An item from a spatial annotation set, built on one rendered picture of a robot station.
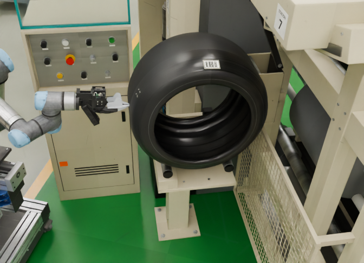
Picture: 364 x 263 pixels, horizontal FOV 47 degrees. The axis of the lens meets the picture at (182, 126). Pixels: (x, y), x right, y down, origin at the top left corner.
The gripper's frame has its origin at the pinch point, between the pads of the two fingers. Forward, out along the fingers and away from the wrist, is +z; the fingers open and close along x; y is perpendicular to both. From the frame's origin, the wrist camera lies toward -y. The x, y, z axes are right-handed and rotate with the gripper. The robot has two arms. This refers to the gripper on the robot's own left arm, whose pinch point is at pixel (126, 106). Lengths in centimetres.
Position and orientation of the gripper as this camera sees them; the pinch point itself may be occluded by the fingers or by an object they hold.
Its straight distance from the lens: 174.5
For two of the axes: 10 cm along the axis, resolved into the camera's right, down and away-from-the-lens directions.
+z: 9.8, 0.1, 2.1
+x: -1.6, -6.2, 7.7
